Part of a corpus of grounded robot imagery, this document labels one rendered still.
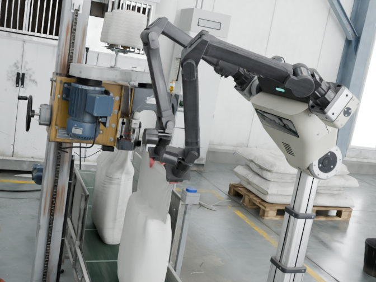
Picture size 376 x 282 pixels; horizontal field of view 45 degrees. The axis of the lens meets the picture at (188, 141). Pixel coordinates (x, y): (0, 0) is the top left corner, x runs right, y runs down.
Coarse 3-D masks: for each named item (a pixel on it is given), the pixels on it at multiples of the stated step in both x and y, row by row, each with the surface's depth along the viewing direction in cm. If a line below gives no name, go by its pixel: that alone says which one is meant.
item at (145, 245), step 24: (144, 168) 227; (144, 192) 220; (168, 192) 192; (144, 216) 203; (168, 216) 207; (120, 240) 233; (144, 240) 200; (168, 240) 202; (120, 264) 223; (144, 264) 201
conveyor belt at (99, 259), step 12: (84, 180) 382; (96, 228) 288; (84, 240) 268; (96, 240) 271; (84, 252) 252; (96, 252) 255; (108, 252) 257; (84, 264) 257; (96, 264) 241; (108, 264) 244; (96, 276) 229; (108, 276) 231
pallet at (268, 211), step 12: (228, 192) 550; (240, 192) 526; (252, 192) 523; (252, 204) 511; (264, 204) 483; (276, 204) 491; (288, 204) 498; (264, 216) 479; (276, 216) 490; (324, 216) 520; (336, 216) 528; (348, 216) 526
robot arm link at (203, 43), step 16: (208, 32) 147; (192, 48) 144; (208, 48) 144; (224, 48) 145; (240, 48) 148; (240, 64) 149; (256, 64) 149; (272, 64) 149; (288, 64) 153; (304, 64) 156; (288, 80) 149; (304, 80) 149; (304, 96) 152
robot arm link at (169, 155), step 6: (168, 150) 173; (174, 150) 174; (180, 150) 175; (162, 156) 174; (168, 156) 174; (174, 156) 174; (180, 156) 173; (192, 156) 170; (168, 162) 174; (174, 162) 174; (192, 162) 173
